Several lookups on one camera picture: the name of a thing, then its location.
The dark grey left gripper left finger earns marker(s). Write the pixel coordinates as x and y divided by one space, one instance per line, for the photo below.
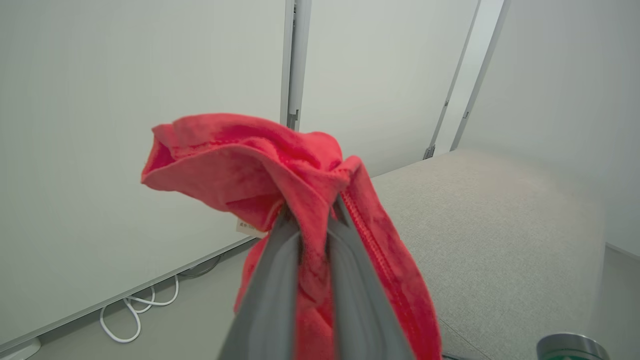
270 300

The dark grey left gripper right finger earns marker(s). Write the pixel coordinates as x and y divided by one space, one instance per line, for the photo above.
360 310

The red fleece garment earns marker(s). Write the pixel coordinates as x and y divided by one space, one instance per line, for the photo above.
240 165

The grey fabric sofa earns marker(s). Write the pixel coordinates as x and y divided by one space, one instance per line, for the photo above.
500 240

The large white partition panel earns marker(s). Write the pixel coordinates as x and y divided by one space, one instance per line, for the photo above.
125 100

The white power adapter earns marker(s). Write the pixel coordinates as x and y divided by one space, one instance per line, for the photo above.
17 351

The grey partition corner post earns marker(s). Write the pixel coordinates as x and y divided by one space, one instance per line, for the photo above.
299 60

